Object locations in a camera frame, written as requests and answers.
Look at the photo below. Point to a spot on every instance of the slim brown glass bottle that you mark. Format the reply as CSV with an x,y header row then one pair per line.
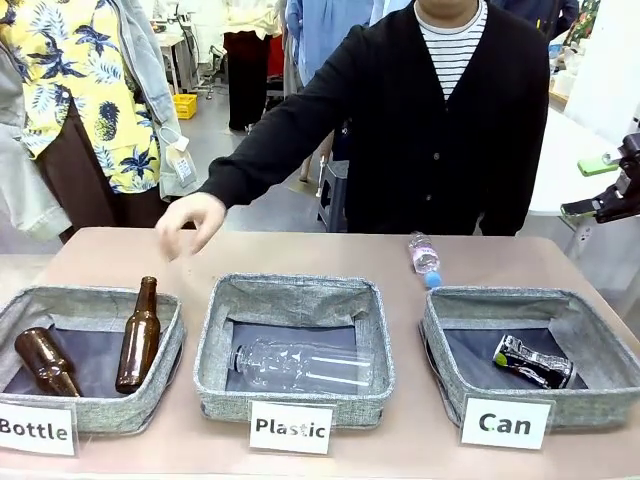
x,y
140,345

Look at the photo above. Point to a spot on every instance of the grey step stool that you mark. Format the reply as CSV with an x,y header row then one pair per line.
x,y
337,200

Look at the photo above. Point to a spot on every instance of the person in dark jacket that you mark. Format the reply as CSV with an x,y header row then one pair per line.
x,y
545,17

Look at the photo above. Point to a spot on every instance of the person in yellow floral shirt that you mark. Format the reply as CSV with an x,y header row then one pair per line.
x,y
75,60

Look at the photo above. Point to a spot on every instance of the large clear plastic bottle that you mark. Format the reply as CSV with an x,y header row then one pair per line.
x,y
300,365

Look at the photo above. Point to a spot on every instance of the person's right forearm black sleeve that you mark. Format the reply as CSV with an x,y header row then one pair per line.
x,y
250,160

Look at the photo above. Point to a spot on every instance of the crushed black can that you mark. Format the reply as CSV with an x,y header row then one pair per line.
x,y
535,362

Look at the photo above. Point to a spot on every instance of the grey fabric basket Bottle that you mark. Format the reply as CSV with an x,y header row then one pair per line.
x,y
125,407

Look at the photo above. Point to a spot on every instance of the paper tag on jacket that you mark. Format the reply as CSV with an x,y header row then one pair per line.
x,y
181,167

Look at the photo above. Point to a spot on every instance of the small plastic bottle blue cap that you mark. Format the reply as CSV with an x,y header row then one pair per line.
x,y
425,257

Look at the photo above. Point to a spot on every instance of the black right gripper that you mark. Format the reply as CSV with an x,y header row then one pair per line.
x,y
627,200

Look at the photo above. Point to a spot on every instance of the person's right hand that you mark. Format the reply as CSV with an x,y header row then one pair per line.
x,y
192,222

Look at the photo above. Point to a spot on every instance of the white sign Can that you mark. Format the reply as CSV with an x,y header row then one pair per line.
x,y
505,424

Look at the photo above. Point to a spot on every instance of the white background desk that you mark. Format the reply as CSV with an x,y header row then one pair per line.
x,y
172,47

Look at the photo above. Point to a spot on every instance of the white sign Bottle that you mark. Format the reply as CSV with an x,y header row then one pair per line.
x,y
35,429

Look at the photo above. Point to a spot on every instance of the stout brown glass bottle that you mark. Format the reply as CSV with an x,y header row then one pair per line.
x,y
42,357

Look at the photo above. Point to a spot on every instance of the person in blue shirt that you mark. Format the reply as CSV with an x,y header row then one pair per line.
x,y
325,40

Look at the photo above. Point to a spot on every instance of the person in black trousers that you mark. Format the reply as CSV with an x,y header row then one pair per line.
x,y
247,75

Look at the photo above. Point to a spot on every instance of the person in black cardigan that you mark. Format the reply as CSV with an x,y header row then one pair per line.
x,y
425,140

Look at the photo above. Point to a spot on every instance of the grey fabric basket Plastic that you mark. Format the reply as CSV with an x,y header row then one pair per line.
x,y
300,300

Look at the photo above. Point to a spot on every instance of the yellow plastic crate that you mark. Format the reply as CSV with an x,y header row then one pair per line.
x,y
185,106

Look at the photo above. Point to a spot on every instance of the grey fabric basket Can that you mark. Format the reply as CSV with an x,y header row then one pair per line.
x,y
600,407

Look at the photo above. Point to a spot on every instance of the white sign Plastic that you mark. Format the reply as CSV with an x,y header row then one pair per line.
x,y
290,427

